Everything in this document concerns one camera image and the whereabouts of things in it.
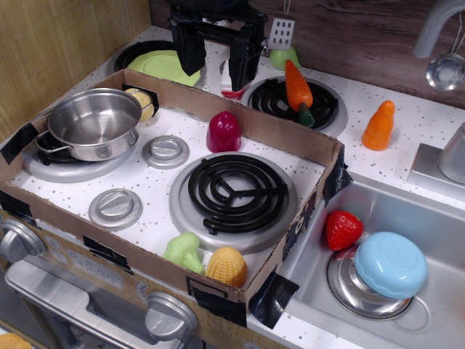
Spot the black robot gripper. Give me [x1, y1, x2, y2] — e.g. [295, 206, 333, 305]
[168, 1, 268, 92]

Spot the green toy broccoli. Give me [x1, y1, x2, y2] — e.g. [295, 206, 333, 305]
[163, 232, 204, 274]

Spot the steel pot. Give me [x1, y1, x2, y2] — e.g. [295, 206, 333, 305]
[36, 88, 142, 161]

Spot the steel pot lid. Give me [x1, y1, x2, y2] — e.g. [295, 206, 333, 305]
[326, 244, 413, 321]

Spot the white red toy block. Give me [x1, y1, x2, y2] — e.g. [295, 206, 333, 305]
[220, 60, 251, 99]

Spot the green plastic plate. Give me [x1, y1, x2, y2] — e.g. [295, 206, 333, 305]
[127, 50, 203, 87]

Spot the green toy pear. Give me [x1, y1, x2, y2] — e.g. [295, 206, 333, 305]
[270, 47, 301, 71]

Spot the silver toy spatula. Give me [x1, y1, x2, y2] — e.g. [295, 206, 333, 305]
[267, 0, 295, 50]

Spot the dark red toy vegetable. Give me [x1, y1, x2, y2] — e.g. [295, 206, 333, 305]
[206, 111, 242, 153]

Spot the orange toy carrot with stem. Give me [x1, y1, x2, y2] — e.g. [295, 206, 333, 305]
[285, 60, 315, 127]

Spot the yellow toy potato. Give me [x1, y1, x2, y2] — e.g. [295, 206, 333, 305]
[125, 88, 155, 122]

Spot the black back left burner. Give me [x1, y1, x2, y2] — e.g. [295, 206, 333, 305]
[108, 39, 208, 90]

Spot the grey stove knob upper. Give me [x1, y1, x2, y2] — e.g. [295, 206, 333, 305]
[142, 135, 190, 169]

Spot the grey stove knob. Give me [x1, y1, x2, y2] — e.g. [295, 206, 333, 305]
[142, 135, 190, 169]
[88, 188, 143, 230]

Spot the black front right burner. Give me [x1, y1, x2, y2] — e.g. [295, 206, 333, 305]
[169, 152, 299, 254]

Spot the orange toy carrot cone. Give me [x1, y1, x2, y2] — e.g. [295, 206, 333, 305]
[361, 100, 395, 151]

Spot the grey stove knob lower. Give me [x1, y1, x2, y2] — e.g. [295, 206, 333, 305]
[88, 188, 143, 230]

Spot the black front left burner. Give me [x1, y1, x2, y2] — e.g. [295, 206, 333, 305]
[23, 143, 136, 183]

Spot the yellow toy corn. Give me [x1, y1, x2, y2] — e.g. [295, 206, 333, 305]
[206, 246, 248, 287]

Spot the grey toy faucet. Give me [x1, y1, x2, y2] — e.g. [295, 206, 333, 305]
[413, 0, 464, 58]

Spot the red toy strawberry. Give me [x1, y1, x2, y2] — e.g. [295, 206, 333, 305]
[325, 210, 364, 251]

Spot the steel hanging ladle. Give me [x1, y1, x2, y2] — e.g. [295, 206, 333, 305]
[426, 12, 464, 92]

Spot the cardboard fence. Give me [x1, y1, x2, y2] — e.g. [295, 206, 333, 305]
[1, 70, 347, 326]

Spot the grey oven knob right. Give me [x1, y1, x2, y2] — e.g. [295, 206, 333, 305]
[145, 292, 198, 342]

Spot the grey oven knob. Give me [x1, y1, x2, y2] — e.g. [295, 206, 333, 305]
[1, 219, 47, 263]
[145, 292, 198, 342]

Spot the grey oven knob left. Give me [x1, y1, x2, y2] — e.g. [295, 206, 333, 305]
[1, 219, 47, 263]

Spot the light blue plastic bowl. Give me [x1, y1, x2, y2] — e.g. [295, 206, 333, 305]
[355, 232, 428, 299]

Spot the steel sink basin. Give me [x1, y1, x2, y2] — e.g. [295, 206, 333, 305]
[280, 177, 464, 348]

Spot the orange toy at corner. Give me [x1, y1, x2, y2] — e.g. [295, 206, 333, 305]
[0, 333, 32, 349]

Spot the grey oven door handle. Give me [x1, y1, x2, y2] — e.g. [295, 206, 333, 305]
[5, 260, 192, 348]

